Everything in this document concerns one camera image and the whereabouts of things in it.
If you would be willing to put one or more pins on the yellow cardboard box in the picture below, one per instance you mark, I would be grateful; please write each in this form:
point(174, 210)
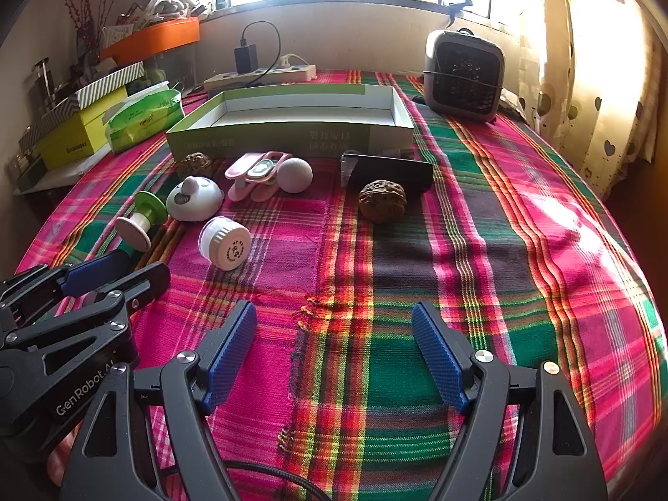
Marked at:
point(73, 135)

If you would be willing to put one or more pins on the heart print curtain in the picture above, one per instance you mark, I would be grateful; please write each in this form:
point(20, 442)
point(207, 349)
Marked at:
point(589, 62)

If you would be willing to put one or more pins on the small brown walnut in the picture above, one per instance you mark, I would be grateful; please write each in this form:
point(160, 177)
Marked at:
point(194, 164)

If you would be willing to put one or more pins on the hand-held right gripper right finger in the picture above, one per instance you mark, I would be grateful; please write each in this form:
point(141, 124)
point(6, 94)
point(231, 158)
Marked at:
point(438, 355)

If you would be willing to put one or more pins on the green white spool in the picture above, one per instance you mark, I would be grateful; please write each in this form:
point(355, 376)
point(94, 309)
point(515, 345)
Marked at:
point(141, 219)

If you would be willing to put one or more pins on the white power strip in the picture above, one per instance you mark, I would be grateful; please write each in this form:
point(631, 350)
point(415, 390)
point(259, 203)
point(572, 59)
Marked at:
point(261, 77)

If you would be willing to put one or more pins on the orange box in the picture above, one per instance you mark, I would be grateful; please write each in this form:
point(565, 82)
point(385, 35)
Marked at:
point(151, 39)

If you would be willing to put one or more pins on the grey round gadget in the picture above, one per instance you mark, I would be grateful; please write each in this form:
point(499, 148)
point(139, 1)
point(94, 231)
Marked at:
point(296, 175)

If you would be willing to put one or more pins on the white plug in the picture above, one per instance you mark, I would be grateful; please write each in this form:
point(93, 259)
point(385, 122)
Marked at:
point(286, 62)

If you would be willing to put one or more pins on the green tissue pack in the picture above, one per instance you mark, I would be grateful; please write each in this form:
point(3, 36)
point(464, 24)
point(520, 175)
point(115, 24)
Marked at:
point(143, 121)

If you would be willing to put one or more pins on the black charger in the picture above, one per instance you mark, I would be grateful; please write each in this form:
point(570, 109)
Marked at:
point(246, 57)

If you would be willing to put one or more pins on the grey small heater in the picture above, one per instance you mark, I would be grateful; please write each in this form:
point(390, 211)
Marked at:
point(464, 75)

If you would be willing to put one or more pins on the large brown walnut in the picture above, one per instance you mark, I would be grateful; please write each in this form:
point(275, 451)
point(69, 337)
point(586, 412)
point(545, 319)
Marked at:
point(382, 201)

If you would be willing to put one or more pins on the black rectangular device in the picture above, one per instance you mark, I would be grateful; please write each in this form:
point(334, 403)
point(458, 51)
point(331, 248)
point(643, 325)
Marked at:
point(386, 172)

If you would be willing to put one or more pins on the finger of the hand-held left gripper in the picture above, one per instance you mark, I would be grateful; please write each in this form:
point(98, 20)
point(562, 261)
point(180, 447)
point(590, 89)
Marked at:
point(94, 274)
point(149, 282)

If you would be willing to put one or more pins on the white paper sheet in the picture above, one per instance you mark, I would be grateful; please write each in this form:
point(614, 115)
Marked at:
point(52, 177)

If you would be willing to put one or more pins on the pink plastic clip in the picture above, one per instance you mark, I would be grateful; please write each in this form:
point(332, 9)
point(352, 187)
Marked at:
point(261, 167)
point(250, 193)

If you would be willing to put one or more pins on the white egg-shaped gadget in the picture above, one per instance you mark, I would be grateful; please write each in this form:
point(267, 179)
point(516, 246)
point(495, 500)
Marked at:
point(193, 199)

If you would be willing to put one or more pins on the plaid pink green tablecloth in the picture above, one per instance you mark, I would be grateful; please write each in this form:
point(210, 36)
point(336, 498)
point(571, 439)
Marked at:
point(365, 282)

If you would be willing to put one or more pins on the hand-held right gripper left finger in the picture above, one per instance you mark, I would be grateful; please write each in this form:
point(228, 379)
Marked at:
point(229, 360)

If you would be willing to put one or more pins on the striped cardboard box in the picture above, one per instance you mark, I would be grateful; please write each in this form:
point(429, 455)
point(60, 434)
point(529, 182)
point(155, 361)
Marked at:
point(104, 83)

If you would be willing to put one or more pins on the green white cardboard box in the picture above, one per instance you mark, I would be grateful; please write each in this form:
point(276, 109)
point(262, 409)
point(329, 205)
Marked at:
point(292, 138)

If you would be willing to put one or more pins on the red branch decoration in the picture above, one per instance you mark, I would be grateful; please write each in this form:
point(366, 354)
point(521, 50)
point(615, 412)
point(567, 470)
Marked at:
point(78, 5)

